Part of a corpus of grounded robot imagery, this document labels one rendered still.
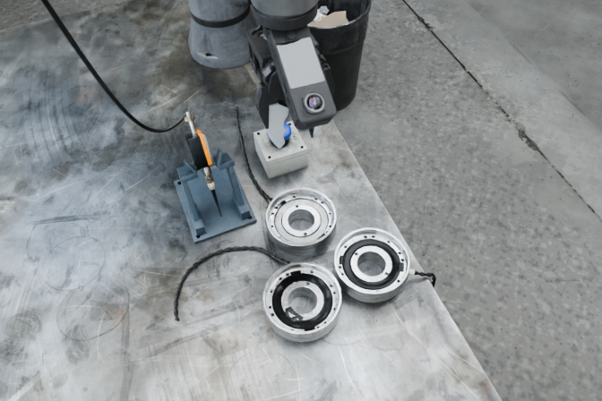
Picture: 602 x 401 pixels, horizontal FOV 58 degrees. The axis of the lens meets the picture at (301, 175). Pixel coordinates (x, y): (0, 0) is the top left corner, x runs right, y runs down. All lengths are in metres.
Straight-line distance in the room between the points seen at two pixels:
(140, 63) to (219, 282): 0.53
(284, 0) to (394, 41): 1.93
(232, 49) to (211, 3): 0.10
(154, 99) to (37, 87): 0.24
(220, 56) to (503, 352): 1.12
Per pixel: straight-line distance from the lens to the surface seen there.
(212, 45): 1.09
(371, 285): 0.76
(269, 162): 0.87
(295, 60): 0.60
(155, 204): 0.91
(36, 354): 0.84
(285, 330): 0.72
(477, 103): 2.26
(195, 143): 0.79
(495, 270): 1.80
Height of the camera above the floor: 1.50
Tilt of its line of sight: 51 degrees down
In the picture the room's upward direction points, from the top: 3 degrees counter-clockwise
